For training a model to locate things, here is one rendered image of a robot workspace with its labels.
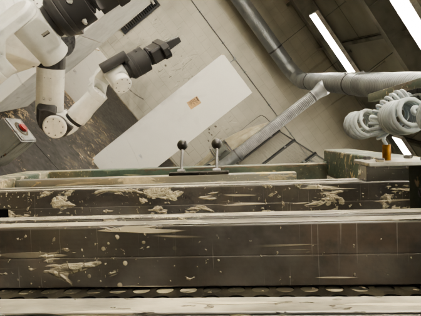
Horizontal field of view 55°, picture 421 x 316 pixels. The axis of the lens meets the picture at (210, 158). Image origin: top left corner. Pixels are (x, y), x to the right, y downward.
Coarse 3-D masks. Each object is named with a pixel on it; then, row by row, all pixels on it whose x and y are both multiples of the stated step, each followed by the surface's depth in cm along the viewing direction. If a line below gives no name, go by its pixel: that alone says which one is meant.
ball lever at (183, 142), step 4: (180, 140) 139; (184, 140) 139; (180, 144) 138; (184, 144) 138; (180, 148) 138; (184, 148) 138; (180, 156) 138; (180, 160) 137; (180, 164) 136; (180, 168) 135
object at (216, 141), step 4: (212, 140) 138; (216, 140) 137; (220, 140) 138; (212, 144) 138; (216, 144) 137; (220, 144) 137; (216, 148) 138; (216, 152) 137; (216, 156) 136; (216, 160) 136; (216, 164) 135; (216, 168) 134
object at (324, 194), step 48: (384, 144) 77; (0, 192) 80; (48, 192) 79; (96, 192) 78; (144, 192) 78; (192, 192) 77; (240, 192) 76; (288, 192) 76; (336, 192) 75; (384, 192) 75
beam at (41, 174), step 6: (12, 174) 151; (18, 174) 150; (24, 174) 149; (30, 174) 148; (36, 174) 152; (42, 174) 156; (0, 180) 129; (6, 180) 132; (12, 180) 135; (0, 186) 128; (6, 186) 132; (12, 186) 135
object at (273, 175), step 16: (128, 176) 137; (144, 176) 135; (160, 176) 133; (176, 176) 133; (192, 176) 132; (208, 176) 132; (224, 176) 132; (240, 176) 131; (256, 176) 131; (272, 176) 131; (288, 176) 130
